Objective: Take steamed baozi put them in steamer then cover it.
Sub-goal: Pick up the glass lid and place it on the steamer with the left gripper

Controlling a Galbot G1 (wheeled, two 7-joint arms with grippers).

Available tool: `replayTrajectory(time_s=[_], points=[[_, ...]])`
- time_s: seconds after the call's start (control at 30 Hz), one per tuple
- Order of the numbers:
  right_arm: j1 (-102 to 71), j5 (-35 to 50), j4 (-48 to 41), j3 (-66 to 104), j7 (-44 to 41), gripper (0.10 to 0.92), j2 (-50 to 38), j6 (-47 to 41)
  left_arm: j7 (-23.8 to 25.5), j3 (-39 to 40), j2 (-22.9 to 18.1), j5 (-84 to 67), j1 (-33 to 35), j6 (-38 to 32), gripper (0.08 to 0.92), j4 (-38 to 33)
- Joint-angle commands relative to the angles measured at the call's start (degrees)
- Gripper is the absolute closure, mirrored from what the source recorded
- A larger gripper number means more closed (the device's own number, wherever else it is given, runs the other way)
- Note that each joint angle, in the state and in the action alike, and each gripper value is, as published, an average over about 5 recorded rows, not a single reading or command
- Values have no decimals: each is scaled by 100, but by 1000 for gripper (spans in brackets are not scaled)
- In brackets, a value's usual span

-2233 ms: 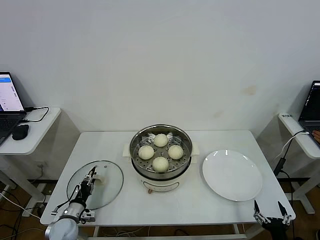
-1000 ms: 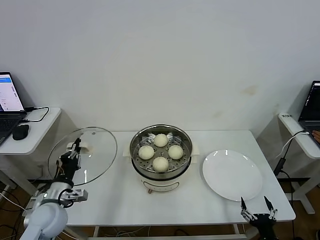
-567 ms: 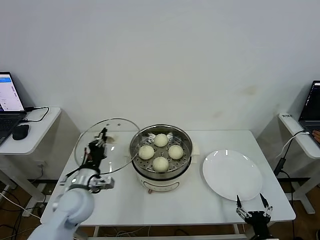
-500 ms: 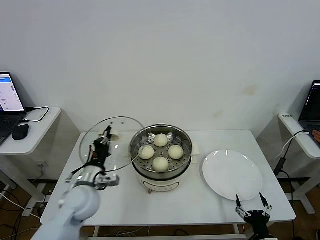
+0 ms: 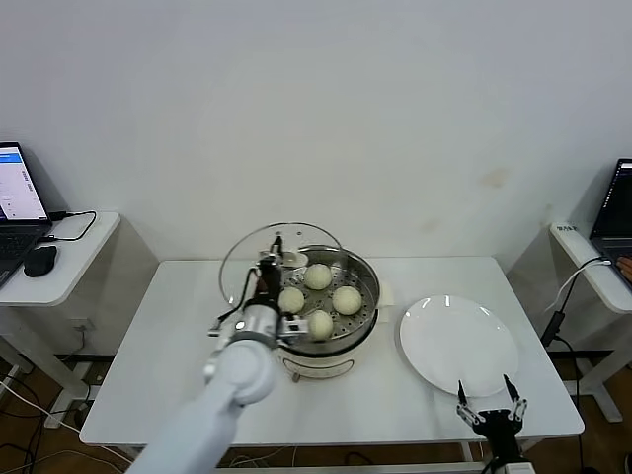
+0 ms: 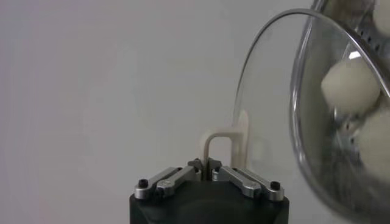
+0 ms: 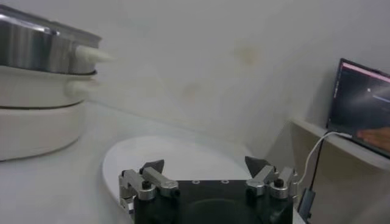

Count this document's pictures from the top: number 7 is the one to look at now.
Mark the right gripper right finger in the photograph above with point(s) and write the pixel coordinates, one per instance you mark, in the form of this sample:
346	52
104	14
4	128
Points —
263	176

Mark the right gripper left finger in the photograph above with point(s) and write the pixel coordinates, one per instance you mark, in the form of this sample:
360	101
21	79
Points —
155	179

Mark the stainless steel steamer basket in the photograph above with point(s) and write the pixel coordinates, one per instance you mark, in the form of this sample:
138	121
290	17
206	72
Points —
30	48

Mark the bare person hand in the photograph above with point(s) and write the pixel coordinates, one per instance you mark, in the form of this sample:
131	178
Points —
376	138

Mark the round white plate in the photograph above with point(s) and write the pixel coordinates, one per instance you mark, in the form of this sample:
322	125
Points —
182	155

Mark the white side table with strip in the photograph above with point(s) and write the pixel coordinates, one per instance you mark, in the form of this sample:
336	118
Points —
350	182

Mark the laptop with dark screen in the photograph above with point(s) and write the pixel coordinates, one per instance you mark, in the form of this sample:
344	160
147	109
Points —
359	100

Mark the white electric cooker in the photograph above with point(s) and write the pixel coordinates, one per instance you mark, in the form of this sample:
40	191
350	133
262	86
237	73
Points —
36	131

